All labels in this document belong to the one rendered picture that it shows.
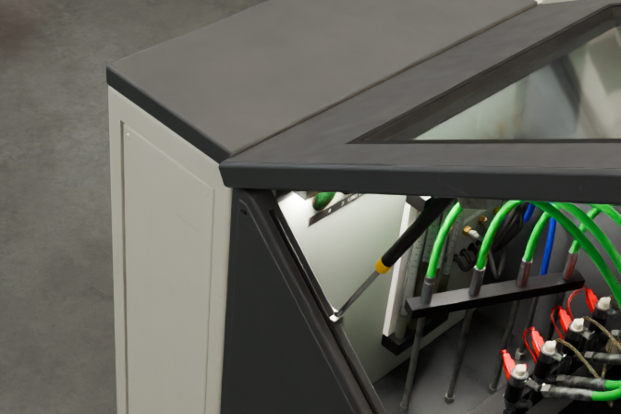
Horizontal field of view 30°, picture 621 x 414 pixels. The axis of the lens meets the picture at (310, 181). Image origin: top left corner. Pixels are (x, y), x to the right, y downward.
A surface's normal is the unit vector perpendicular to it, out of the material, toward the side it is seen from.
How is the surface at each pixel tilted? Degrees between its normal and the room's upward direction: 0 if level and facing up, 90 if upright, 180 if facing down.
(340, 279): 90
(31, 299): 0
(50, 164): 0
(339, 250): 90
